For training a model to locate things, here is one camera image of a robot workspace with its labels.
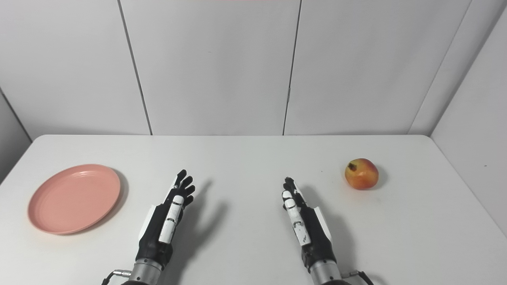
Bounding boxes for red yellow apple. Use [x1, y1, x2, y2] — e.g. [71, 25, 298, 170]
[345, 158, 379, 191]

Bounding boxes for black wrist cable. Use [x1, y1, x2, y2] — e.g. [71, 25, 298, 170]
[341, 270, 375, 285]
[101, 269, 132, 285]

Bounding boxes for pink round plate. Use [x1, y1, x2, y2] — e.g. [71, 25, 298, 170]
[28, 164, 121, 236]

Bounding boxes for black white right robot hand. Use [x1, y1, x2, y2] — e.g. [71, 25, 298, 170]
[282, 177, 337, 274]

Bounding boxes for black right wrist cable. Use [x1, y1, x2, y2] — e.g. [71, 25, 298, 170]
[341, 270, 375, 285]

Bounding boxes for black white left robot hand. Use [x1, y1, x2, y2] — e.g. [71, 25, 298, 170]
[137, 169, 196, 270]

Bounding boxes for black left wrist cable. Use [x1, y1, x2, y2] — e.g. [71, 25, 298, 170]
[101, 269, 132, 285]

